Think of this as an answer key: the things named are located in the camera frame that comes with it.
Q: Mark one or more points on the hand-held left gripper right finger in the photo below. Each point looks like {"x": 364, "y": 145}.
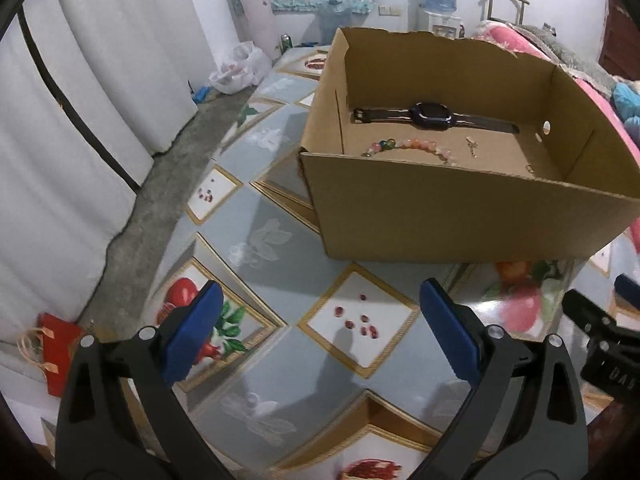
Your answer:
{"x": 450, "y": 332}

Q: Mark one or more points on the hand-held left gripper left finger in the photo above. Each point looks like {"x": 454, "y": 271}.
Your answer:
{"x": 192, "y": 330}

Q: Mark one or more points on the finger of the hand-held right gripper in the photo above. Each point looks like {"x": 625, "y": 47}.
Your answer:
{"x": 630, "y": 291}
{"x": 585, "y": 310}

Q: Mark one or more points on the brown cardboard box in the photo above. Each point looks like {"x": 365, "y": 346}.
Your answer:
{"x": 450, "y": 215}

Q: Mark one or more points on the gold dangle earring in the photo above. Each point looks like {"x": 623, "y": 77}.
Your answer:
{"x": 471, "y": 146}

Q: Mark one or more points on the black smart watch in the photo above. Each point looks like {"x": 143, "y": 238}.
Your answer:
{"x": 430, "y": 115}

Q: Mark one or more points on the red paper bag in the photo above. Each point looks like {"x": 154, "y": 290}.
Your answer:
{"x": 57, "y": 355}

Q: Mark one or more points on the small blue object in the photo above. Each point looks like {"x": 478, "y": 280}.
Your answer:
{"x": 201, "y": 94}

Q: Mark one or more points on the grey knitted blanket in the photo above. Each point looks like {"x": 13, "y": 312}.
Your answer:
{"x": 565, "y": 52}

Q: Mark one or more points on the black curved pole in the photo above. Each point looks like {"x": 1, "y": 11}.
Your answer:
{"x": 64, "y": 110}

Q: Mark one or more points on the brown door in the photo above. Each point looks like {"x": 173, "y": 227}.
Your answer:
{"x": 622, "y": 35}

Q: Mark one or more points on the white plastic bag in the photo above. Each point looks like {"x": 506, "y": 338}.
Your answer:
{"x": 240, "y": 67}

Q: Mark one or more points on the pink floral blanket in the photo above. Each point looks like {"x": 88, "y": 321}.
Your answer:
{"x": 510, "y": 40}

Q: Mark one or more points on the white curtain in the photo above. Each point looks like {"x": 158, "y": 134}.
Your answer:
{"x": 100, "y": 60}

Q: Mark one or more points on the green can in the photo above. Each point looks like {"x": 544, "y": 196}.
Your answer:
{"x": 285, "y": 44}

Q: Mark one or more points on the white water dispenser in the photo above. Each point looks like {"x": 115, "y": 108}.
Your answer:
{"x": 442, "y": 24}

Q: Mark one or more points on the white rolled mat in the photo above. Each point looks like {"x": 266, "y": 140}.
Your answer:
{"x": 252, "y": 10}

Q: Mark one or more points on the clear empty water bottle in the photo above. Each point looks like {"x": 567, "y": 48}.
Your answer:
{"x": 335, "y": 20}

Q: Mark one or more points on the wall socket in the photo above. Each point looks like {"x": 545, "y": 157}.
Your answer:
{"x": 390, "y": 10}

